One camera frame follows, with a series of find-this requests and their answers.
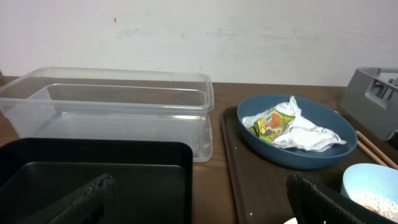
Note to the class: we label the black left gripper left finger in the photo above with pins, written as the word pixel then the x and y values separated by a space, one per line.
pixel 91 203

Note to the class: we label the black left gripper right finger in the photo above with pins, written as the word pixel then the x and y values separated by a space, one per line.
pixel 314 203

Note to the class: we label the light blue bowl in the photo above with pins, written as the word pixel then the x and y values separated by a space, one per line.
pixel 374 178

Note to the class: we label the white napkin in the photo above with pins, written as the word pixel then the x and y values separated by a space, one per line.
pixel 300 133

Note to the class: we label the rice leftovers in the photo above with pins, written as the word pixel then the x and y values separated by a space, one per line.
pixel 383 206

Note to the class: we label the dark blue plate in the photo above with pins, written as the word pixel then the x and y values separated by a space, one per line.
pixel 294 158

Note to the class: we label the yellow green snack wrapper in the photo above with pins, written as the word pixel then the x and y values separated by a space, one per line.
pixel 271 125

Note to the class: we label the grey dishwasher rack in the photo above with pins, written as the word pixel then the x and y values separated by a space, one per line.
pixel 373 101

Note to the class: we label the dark brown serving tray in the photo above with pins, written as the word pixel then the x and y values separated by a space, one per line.
pixel 259 185

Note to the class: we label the black plastic tray bin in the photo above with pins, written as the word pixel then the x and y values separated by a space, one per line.
pixel 153 179

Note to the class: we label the wooden chopstick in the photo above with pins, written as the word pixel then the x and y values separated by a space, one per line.
pixel 374 149
pixel 371 155

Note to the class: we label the clear plastic bin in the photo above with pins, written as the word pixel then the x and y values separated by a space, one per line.
pixel 92 103

